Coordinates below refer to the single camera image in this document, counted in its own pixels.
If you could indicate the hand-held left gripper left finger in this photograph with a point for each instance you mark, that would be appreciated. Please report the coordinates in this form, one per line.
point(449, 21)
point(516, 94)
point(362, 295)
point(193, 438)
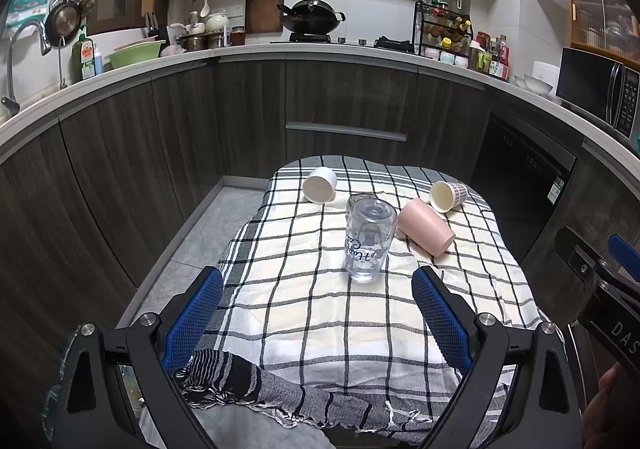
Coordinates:
point(192, 316)

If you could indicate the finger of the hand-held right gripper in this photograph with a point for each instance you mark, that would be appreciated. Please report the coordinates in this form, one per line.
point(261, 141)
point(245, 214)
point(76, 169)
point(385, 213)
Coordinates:
point(580, 254)
point(625, 256)

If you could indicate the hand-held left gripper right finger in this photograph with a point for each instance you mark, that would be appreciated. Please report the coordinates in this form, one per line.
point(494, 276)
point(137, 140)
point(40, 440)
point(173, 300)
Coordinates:
point(442, 321)

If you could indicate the pink cup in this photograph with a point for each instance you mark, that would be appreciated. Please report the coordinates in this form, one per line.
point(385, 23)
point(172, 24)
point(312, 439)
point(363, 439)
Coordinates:
point(425, 226)

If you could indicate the clear glass cup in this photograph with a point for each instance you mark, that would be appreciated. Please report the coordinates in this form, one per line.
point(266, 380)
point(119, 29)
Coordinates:
point(367, 239)

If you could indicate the cream ribbed cup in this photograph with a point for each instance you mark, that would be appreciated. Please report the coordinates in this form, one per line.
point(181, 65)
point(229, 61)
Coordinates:
point(447, 195)

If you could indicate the white cup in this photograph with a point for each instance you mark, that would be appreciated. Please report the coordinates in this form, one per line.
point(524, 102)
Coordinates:
point(320, 185)

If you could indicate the person's right hand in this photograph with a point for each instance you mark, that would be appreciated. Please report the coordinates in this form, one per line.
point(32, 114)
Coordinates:
point(612, 409)

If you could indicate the black dishwasher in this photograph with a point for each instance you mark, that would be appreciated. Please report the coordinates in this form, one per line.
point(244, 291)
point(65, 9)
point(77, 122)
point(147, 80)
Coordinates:
point(520, 184)

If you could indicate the grey striped fringed cloth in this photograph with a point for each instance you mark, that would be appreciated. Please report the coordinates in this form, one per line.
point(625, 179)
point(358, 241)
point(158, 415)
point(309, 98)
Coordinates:
point(260, 386)

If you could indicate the black white checked tablecloth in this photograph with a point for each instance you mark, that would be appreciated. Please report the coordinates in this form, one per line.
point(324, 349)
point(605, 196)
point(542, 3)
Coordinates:
point(320, 299)

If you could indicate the black microwave oven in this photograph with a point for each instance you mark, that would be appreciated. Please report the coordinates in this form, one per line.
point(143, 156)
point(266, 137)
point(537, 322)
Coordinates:
point(597, 86)

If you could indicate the stack of white bowls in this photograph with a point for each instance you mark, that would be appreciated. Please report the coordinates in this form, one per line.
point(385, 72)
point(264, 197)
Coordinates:
point(536, 86)

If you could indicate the white round container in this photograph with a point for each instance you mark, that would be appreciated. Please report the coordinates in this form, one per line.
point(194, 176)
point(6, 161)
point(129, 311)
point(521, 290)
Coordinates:
point(546, 70)

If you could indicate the group of sauce bottles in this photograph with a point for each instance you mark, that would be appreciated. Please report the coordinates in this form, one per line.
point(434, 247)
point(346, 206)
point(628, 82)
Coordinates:
point(492, 56)

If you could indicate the wooden glass-door cabinet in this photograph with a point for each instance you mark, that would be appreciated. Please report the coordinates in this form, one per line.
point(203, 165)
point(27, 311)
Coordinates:
point(607, 21)

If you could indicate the black spice rack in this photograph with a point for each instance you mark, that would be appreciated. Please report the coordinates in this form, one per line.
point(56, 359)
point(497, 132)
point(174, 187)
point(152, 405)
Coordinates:
point(442, 29)

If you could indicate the green plastic basin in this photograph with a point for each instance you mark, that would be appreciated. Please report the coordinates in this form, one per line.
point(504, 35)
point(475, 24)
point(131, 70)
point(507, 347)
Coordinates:
point(135, 56)

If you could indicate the blue bottle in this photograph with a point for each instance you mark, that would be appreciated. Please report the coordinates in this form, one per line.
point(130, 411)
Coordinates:
point(98, 64)

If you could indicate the metal cooking pot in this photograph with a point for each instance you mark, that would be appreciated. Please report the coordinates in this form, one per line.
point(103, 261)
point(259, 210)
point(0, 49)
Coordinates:
point(195, 41)

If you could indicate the green dish soap bottle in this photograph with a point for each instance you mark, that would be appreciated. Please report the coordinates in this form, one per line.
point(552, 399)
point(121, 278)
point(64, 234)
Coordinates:
point(83, 59)

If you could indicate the red jar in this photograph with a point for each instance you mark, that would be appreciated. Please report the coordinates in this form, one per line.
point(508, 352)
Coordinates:
point(238, 36)

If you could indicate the knife block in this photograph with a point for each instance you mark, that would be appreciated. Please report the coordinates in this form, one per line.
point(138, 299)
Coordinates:
point(151, 29)

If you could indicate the black gas stove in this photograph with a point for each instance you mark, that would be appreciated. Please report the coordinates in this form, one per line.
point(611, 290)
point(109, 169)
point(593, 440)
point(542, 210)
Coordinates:
point(350, 41)

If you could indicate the white ladle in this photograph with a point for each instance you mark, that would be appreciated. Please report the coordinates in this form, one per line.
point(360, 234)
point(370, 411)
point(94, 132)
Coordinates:
point(205, 6)

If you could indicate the dark wooden cutting board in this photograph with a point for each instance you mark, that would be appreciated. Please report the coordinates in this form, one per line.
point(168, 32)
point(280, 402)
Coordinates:
point(265, 6)

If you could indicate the hanging frying pan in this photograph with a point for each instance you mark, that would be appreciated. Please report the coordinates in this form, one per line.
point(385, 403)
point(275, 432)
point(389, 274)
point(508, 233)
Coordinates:
point(63, 21)

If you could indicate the black wok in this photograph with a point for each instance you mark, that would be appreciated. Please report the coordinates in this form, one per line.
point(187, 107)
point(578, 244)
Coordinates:
point(312, 14)

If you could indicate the chrome faucet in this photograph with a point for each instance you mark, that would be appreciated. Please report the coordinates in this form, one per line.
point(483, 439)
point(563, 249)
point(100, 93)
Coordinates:
point(27, 31)

